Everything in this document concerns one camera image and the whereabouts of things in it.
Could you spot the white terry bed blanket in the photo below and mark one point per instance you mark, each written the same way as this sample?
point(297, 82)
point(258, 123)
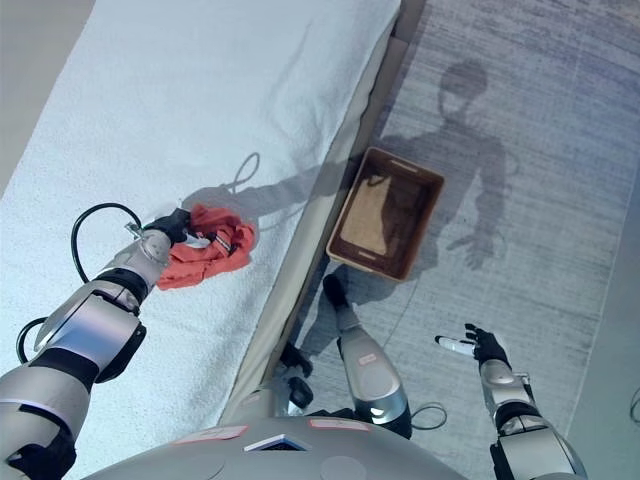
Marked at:
point(175, 100)

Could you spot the silver robot torso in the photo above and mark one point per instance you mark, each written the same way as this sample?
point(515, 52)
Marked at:
point(280, 460)

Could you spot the grey striped rug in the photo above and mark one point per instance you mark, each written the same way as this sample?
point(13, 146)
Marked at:
point(550, 150)

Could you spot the red garment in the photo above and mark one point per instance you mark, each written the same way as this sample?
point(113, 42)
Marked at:
point(220, 255)

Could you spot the black right robot foot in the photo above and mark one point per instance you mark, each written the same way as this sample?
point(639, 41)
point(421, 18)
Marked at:
point(337, 292)

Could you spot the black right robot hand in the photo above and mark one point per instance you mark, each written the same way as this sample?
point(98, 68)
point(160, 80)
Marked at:
point(490, 345)

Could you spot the silver robot leg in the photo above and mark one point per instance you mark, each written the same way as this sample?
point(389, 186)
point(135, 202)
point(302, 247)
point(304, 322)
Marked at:
point(370, 375)
point(260, 400)

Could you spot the red bordered white sticker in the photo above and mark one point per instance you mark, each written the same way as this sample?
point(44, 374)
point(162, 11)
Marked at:
point(212, 434)
point(340, 425)

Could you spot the black robot foot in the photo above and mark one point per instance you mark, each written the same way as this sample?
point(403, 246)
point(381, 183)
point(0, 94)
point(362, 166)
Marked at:
point(300, 390)
point(337, 292)

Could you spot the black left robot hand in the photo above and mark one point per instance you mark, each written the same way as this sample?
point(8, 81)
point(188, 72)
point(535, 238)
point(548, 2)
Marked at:
point(172, 225)

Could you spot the silver right robot leg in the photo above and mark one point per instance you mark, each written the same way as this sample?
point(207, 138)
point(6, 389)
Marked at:
point(370, 375)

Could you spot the beige bed mattress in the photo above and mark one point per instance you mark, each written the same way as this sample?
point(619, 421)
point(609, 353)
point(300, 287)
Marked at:
point(30, 60)

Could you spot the black left robot foot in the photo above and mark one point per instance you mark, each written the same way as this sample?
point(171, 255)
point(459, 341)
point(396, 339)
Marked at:
point(300, 390)

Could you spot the brown bed frame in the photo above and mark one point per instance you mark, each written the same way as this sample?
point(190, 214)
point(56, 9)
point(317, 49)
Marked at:
point(400, 50)

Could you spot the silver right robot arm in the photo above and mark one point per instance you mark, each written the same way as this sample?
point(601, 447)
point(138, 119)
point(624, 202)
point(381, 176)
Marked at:
point(515, 400)

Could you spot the blue white chest plate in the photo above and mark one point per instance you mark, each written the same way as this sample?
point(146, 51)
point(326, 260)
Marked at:
point(275, 444)

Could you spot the brown wicker basket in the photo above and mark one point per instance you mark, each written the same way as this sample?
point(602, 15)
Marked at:
point(370, 215)

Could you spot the silver left robot leg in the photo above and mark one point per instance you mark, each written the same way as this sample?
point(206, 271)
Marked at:
point(260, 400)

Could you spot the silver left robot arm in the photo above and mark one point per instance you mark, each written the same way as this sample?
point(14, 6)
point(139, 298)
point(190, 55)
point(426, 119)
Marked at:
point(90, 325)

